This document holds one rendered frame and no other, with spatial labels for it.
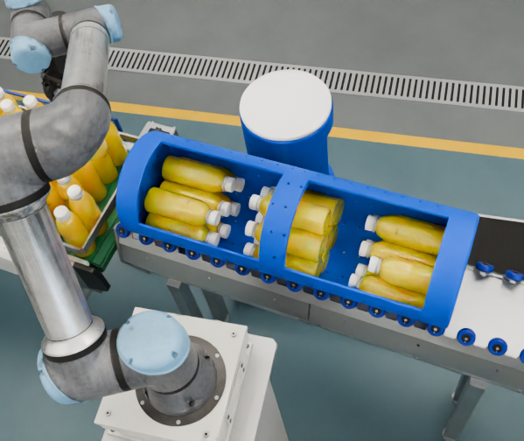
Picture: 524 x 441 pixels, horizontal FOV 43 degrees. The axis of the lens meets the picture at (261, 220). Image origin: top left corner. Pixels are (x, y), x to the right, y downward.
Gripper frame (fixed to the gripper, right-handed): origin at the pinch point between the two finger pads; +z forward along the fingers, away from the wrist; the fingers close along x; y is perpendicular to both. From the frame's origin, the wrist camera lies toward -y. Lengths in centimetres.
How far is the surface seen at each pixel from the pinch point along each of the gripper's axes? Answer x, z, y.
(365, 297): -6, 25, 82
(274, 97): 46, 32, 30
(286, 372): 0, 136, 50
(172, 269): -11, 49, 25
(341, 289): -6, 25, 76
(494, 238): 82, 120, 103
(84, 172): -2.1, 31.2, -7.0
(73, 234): -19.6, 33.0, 1.4
